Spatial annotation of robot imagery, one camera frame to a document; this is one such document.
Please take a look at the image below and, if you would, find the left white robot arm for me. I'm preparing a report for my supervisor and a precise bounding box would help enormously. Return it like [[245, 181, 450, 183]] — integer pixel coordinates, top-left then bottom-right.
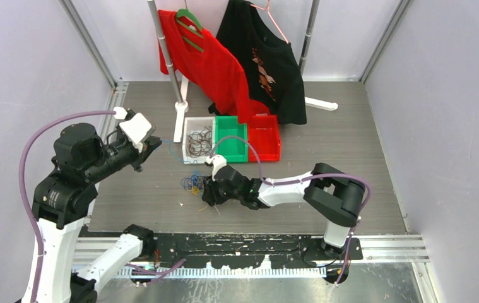
[[22, 123, 162, 302]]

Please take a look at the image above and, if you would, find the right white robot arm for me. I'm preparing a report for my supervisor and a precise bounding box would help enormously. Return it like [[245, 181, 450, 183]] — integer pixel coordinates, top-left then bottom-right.
[[202, 163, 370, 259]]

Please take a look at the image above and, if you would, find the green plastic bin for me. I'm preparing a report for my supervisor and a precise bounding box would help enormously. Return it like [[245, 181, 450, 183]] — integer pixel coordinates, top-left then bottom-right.
[[215, 116, 249, 163]]

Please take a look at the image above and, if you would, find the white plastic bin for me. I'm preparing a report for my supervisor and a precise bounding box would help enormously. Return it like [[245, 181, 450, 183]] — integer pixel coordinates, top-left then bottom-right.
[[182, 117, 216, 164]]

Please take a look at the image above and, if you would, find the red plastic bin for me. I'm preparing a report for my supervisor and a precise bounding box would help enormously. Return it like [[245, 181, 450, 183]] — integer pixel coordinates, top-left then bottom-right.
[[247, 115, 281, 162]]

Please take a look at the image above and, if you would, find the white clothes rack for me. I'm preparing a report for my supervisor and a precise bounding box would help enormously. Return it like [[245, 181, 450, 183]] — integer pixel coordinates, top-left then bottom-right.
[[147, 1, 339, 143]]

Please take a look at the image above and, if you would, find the red t-shirt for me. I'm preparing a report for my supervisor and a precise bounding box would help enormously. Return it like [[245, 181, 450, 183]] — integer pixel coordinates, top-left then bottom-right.
[[158, 10, 270, 123]]

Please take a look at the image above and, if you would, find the black t-shirt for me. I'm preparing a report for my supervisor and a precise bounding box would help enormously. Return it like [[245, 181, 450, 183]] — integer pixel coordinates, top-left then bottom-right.
[[216, 1, 307, 125]]

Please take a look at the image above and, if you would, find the green clothes hanger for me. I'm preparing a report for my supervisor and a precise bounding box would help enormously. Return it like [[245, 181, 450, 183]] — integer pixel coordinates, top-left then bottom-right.
[[175, 8, 204, 52]]

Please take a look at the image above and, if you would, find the pink clothes hanger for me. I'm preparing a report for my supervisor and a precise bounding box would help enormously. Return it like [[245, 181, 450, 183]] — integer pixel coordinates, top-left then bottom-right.
[[250, 0, 290, 44]]

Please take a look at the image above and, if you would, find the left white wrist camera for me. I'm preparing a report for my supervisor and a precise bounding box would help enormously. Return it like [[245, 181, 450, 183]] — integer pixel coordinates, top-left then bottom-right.
[[119, 113, 155, 146]]

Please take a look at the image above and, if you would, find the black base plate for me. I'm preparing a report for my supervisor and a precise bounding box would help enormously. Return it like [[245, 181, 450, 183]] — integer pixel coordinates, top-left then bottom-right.
[[135, 233, 345, 270]]

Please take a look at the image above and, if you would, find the white slotted cable duct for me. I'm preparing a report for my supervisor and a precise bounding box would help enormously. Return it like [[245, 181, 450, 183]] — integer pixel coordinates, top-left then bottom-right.
[[114, 266, 328, 280]]

